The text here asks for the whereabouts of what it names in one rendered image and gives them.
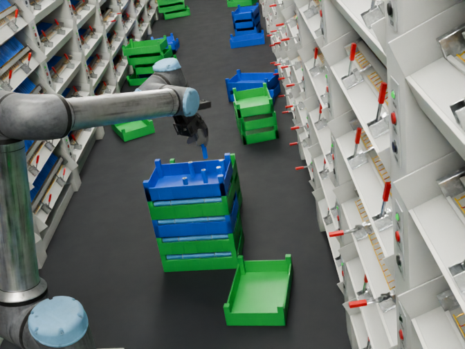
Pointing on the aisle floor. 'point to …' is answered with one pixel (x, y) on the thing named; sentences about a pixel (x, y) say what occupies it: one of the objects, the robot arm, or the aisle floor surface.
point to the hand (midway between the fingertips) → (203, 142)
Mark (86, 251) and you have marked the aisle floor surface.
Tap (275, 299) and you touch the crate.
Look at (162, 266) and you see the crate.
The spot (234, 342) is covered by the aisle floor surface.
